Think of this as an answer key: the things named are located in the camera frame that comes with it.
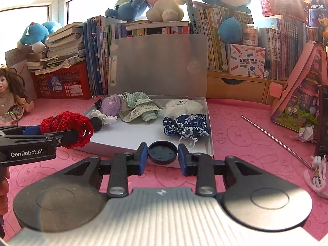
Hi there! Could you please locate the small dark bottle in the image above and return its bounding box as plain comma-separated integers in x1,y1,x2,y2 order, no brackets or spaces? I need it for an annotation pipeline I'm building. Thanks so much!
263,58,272,79

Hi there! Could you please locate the blue patterned pouch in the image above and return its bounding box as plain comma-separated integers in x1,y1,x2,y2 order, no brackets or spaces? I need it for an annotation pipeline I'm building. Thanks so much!
163,114,211,137

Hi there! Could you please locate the green checkered cloth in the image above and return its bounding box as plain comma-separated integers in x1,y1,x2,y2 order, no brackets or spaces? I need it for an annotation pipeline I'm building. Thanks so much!
118,91,164,123

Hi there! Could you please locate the small white carton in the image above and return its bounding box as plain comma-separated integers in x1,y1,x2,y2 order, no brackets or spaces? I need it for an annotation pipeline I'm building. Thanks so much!
242,24,259,47

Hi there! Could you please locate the brown-haired doll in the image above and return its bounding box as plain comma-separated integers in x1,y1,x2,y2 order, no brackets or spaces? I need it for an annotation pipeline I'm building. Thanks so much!
0,65,34,126

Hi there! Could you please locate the row of upright books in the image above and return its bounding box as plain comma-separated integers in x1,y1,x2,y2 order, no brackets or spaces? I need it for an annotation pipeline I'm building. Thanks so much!
186,0,312,81

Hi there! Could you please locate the black round lid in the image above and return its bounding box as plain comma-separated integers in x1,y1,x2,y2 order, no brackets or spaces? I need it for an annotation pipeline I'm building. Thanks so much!
148,141,178,164

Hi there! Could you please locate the blue bear plush toy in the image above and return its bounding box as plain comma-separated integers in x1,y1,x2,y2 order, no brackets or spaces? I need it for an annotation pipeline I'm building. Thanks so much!
105,0,149,22

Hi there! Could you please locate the row of thin blue books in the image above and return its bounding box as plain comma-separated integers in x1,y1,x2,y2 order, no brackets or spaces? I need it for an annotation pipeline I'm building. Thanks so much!
83,15,121,96

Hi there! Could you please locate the person's left hand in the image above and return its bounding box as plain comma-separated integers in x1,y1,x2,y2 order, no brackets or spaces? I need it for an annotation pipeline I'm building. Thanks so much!
0,168,11,216

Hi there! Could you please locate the white cable toy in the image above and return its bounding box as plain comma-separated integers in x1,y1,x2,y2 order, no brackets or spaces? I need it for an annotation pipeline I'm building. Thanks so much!
304,155,328,198

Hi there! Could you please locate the blue cat plush toy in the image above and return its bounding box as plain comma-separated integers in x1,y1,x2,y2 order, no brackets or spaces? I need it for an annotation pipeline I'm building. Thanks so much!
17,21,62,53

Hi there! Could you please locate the red plastic basket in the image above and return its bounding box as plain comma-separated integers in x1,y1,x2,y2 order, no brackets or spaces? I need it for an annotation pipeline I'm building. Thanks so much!
30,62,92,100

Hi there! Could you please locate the grey cardboard box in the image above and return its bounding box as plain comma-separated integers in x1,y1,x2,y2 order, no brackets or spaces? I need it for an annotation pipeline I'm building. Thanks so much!
72,34,214,169

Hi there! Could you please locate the row of small books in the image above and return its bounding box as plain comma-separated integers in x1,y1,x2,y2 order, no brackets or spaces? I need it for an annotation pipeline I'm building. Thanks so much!
106,19,191,39

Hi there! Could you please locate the crumpled white paper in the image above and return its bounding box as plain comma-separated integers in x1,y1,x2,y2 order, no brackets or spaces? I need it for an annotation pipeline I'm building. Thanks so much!
291,126,315,142

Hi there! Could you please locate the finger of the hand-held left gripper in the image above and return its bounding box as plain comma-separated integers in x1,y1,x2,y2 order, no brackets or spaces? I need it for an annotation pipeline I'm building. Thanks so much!
0,125,43,137
46,130,81,148

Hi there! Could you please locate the white plush toy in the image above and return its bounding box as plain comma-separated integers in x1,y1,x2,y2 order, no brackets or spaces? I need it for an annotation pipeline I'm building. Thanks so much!
163,98,204,120

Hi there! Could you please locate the purple plush toy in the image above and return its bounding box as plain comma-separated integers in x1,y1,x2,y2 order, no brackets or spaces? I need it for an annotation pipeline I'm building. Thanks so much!
101,94,123,117

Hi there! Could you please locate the pink white bunny plush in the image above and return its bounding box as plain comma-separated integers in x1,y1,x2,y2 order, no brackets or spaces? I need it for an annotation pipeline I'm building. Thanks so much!
143,0,185,22

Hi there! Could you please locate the pink bunny print towel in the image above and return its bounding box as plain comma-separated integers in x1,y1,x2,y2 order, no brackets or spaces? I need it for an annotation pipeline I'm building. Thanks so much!
0,97,328,239

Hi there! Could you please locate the stack of lying books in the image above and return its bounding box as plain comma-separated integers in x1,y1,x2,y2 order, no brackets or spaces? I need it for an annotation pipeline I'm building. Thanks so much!
26,23,86,75

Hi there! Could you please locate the red mesh basket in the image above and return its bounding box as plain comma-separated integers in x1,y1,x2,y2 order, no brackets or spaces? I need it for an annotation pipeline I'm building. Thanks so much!
257,0,312,23

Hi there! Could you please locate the white printed carton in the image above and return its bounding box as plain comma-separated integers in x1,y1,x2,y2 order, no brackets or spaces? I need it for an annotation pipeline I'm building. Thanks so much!
227,43,266,77

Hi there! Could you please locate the red knitted pouch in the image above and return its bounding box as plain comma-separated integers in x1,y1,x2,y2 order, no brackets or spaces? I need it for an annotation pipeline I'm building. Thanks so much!
40,111,94,149

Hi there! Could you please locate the dark blue printed box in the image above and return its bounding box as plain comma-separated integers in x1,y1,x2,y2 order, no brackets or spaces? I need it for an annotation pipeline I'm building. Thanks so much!
304,0,328,28

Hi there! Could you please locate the pink house-shaped bag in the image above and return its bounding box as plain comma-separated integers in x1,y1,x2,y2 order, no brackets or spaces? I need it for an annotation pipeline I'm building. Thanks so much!
270,41,328,134

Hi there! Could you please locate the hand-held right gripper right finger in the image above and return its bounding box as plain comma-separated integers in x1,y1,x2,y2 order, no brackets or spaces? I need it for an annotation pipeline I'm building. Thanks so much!
178,143,267,197

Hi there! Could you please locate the small black puck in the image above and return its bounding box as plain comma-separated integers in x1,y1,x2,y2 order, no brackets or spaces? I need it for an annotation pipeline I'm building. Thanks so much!
90,117,103,132

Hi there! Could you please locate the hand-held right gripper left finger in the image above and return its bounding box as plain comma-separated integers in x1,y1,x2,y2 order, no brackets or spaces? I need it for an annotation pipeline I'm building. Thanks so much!
63,142,149,198

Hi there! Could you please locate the wooden drawer organizer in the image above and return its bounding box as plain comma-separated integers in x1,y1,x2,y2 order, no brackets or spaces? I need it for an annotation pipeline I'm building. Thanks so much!
206,69,287,105

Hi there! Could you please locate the metal straw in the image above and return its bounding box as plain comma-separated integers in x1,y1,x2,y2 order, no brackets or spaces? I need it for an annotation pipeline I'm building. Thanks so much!
241,115,314,170

